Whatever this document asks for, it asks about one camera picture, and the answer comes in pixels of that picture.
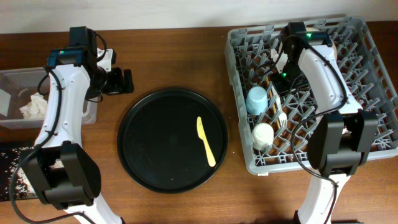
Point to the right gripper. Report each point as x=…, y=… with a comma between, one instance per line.
x=280, y=83

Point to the cream round plate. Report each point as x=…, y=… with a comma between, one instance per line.
x=308, y=29

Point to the yellow plastic knife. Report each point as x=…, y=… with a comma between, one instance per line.
x=201, y=134

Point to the grey dishwasher rack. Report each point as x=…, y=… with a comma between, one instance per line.
x=246, y=52

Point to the large crumpled white tissue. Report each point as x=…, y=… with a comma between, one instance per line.
x=36, y=108

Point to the white plastic fork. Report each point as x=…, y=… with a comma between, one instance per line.
x=282, y=115

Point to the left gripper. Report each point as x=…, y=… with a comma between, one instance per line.
x=117, y=81

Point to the clear plastic waste bin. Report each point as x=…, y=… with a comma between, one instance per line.
x=17, y=87

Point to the black round tray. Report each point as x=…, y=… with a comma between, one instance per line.
x=158, y=143

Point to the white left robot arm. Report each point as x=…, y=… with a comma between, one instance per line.
x=61, y=173

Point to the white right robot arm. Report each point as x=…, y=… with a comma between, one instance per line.
x=345, y=132

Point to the wooden chopstick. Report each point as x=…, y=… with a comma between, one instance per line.
x=273, y=105

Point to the cream plastic cup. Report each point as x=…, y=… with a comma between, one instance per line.
x=262, y=136

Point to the light blue plastic cup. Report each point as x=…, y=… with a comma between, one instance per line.
x=257, y=100

